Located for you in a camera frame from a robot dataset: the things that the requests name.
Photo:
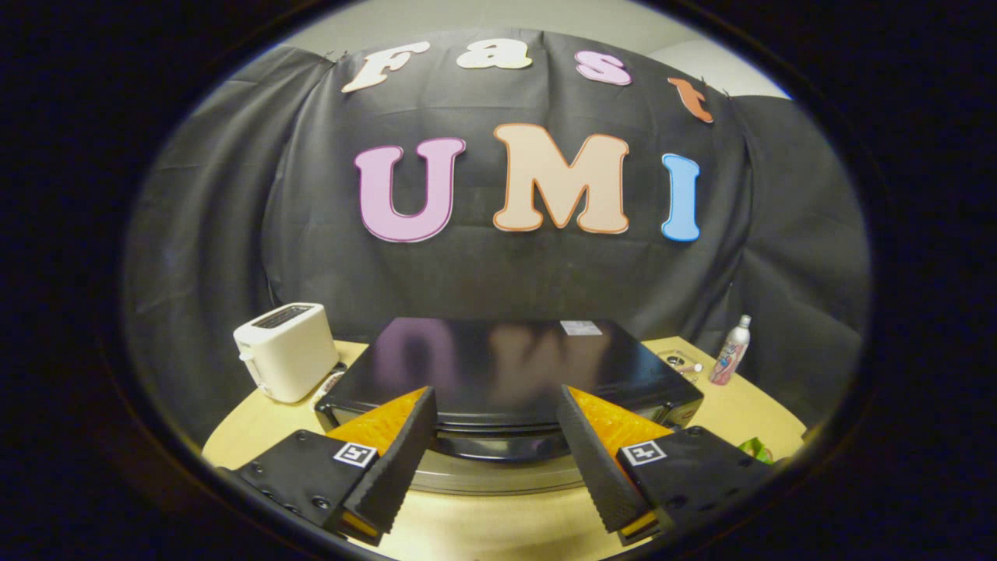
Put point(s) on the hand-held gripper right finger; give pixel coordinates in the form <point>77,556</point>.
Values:
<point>596,467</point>

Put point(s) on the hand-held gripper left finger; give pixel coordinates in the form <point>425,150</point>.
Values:
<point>393,467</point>

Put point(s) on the black toaster oven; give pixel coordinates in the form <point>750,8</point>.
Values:
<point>498,374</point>

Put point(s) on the white pop-up toaster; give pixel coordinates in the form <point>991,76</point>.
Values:
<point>287,351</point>

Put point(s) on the round white black object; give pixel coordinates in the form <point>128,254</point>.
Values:
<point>329,384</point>

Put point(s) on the clear glass jar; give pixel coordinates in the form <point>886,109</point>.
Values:
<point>679,363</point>

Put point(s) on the green snack packet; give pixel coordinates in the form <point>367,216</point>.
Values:
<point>755,449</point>

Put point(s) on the white pink spray bottle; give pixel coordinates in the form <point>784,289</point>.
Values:
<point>731,354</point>

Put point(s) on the black backdrop cloth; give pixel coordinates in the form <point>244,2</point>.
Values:
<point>498,273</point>

